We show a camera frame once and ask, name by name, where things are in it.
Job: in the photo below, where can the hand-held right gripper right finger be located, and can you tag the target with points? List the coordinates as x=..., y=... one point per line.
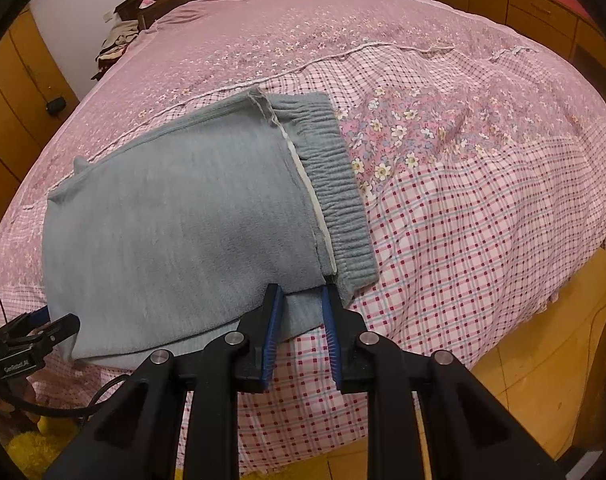
x=332, y=340

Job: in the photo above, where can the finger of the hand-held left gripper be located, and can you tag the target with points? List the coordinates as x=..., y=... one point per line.
x=58, y=329
x=40, y=316

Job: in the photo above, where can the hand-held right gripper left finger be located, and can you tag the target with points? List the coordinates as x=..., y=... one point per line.
x=274, y=332

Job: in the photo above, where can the grey fleece pants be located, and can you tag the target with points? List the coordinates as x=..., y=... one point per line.
x=183, y=220

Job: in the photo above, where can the yellow fluffy rug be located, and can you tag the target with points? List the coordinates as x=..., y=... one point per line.
x=28, y=452

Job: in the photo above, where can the wooden wardrobe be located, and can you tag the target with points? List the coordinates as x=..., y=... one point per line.
x=13, y=110

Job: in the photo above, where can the small black pouch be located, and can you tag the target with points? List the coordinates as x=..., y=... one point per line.
x=56, y=105

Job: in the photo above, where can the pink patterned bed sheet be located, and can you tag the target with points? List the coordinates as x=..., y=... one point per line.
x=458, y=160

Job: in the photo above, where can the pile of clothes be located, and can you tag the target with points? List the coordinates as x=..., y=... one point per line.
x=114, y=45

